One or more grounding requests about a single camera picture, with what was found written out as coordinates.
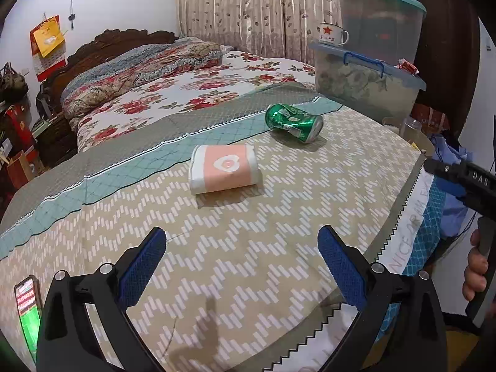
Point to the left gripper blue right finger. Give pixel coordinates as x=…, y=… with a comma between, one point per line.
x=346, y=265

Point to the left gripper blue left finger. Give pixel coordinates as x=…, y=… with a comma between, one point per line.
x=137, y=265

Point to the crushed green soda can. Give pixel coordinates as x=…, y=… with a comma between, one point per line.
x=305, y=127

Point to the beige round trash bin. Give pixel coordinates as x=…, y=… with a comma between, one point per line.
x=407, y=131

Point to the person's right hand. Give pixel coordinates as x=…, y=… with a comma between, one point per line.
x=477, y=266

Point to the blue cloth bundle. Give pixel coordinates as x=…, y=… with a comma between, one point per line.
x=454, y=211

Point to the red gift boxes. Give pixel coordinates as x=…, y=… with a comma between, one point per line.
x=432, y=121

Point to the smartphone with green screen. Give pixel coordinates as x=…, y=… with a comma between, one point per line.
x=29, y=306

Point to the chevron patterned bed blanket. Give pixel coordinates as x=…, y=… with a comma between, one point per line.
x=242, y=285

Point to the small red box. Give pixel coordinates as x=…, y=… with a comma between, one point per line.
x=405, y=65

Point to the cluttered storage shelf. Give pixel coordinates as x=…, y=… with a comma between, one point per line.
x=20, y=160

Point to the middle teal-lid storage bin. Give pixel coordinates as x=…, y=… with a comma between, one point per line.
x=386, y=30

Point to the white enamel mug red star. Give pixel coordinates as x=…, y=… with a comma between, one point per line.
x=332, y=34

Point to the floral pillow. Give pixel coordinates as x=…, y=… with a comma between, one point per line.
x=134, y=68

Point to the floral bed quilt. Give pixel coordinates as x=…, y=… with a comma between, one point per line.
x=238, y=73

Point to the carved wooden headboard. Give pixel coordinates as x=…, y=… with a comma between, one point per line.
x=106, y=46

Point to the leaf patterned curtain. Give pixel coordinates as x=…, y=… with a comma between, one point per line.
x=269, y=28

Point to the lower storage bin blue handle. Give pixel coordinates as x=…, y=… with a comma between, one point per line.
x=369, y=86

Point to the yellow red wall calendar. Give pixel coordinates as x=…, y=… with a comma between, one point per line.
x=48, y=47

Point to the keys hanging on wall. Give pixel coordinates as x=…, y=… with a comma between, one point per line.
x=72, y=15

